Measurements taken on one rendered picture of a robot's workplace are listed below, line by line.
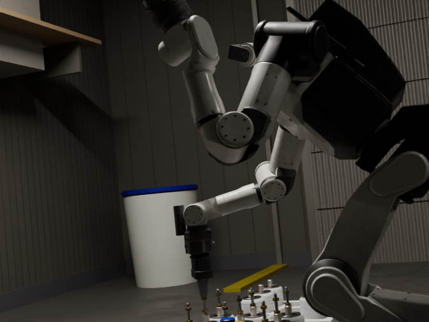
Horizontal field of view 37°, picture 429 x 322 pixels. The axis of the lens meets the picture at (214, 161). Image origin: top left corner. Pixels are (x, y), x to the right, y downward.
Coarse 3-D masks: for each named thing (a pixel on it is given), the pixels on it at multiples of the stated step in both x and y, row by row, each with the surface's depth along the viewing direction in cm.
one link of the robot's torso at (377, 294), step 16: (320, 272) 156; (336, 272) 154; (320, 288) 155; (336, 288) 153; (352, 288) 153; (368, 288) 168; (320, 304) 155; (336, 304) 153; (352, 304) 152; (368, 304) 151; (384, 304) 154; (400, 304) 152; (416, 304) 151; (352, 320) 152; (368, 320) 152; (384, 320) 152; (400, 320) 152; (416, 320) 151
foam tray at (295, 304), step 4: (292, 300) 267; (296, 300) 267; (284, 304) 261; (292, 304) 265; (296, 304) 264; (280, 308) 253; (284, 308) 254; (292, 308) 253; (296, 308) 252; (300, 308) 252; (272, 312) 246; (280, 312) 250; (236, 316) 245; (272, 316) 241; (236, 320) 238; (308, 320) 226; (312, 320) 225; (316, 320) 225; (320, 320) 224; (324, 320) 224; (328, 320) 223; (332, 320) 224; (336, 320) 231
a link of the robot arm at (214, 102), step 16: (192, 80) 138; (208, 80) 138; (192, 96) 138; (208, 96) 136; (192, 112) 138; (208, 112) 135; (224, 112) 137; (208, 128) 134; (208, 144) 136; (224, 160) 139; (240, 160) 141
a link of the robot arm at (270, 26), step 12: (276, 24) 145; (288, 24) 143; (300, 24) 142; (264, 36) 145; (276, 36) 143; (288, 36) 142; (300, 36) 140; (264, 48) 143; (276, 48) 141; (288, 48) 142; (300, 48) 141; (264, 60) 141; (276, 60) 140; (288, 60) 141; (300, 60) 144
